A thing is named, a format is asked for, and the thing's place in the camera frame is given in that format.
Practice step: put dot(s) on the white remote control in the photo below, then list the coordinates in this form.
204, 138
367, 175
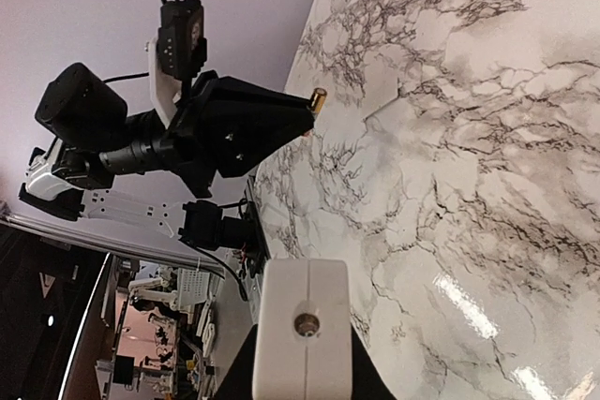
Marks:
304, 336

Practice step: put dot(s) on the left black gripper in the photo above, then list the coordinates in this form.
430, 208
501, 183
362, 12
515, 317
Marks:
249, 123

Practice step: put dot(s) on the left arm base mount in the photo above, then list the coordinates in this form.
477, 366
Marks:
254, 250

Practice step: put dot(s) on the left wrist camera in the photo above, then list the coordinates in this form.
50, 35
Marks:
181, 44

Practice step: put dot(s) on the black gold AAA battery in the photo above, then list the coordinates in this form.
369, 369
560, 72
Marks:
317, 99

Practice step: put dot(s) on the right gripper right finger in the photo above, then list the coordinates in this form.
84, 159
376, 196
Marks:
367, 384

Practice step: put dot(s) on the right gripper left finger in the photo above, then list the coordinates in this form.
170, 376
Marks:
237, 383

